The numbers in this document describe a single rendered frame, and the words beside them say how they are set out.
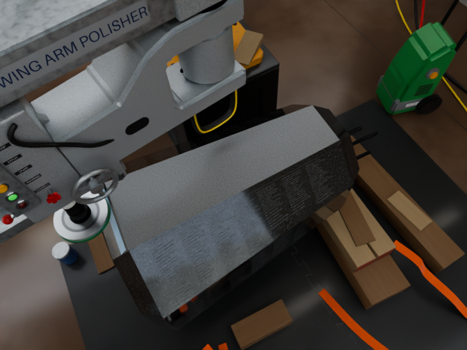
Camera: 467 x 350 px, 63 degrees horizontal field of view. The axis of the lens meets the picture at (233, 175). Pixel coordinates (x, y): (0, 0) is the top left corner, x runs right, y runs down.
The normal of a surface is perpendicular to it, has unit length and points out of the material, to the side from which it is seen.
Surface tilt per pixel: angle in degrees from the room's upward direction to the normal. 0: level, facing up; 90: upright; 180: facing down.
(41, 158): 90
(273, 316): 0
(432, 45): 34
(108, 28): 90
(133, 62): 40
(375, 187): 0
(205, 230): 45
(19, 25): 0
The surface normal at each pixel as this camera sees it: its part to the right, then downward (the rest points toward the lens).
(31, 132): 0.60, 0.68
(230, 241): 0.30, 0.18
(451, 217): -0.05, -0.50
